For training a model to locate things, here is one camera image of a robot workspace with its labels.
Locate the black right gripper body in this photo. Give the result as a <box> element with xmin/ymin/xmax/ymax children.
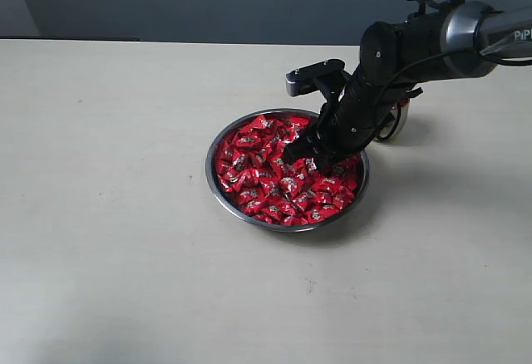
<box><xmin>283</xmin><ymin>85</ymin><xmax>395</xmax><ymax>165</ymax></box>

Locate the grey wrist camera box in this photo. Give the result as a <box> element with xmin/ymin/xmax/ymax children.
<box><xmin>285</xmin><ymin>59</ymin><xmax>348</xmax><ymax>99</ymax></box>

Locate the pile of red wrapped candies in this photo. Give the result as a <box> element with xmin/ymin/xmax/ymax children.
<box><xmin>214</xmin><ymin>114</ymin><xmax>362</xmax><ymax>226</ymax></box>

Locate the silver metal bowl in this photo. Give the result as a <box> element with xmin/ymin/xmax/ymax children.
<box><xmin>204</xmin><ymin>108</ymin><xmax>371</xmax><ymax>234</ymax></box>

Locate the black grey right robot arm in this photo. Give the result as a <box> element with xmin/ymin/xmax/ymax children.
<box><xmin>283</xmin><ymin>2</ymin><xmax>531</xmax><ymax>170</ymax></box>

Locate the stainless steel cup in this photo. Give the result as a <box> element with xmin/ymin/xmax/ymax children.
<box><xmin>373</xmin><ymin>99</ymin><xmax>410</xmax><ymax>142</ymax></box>

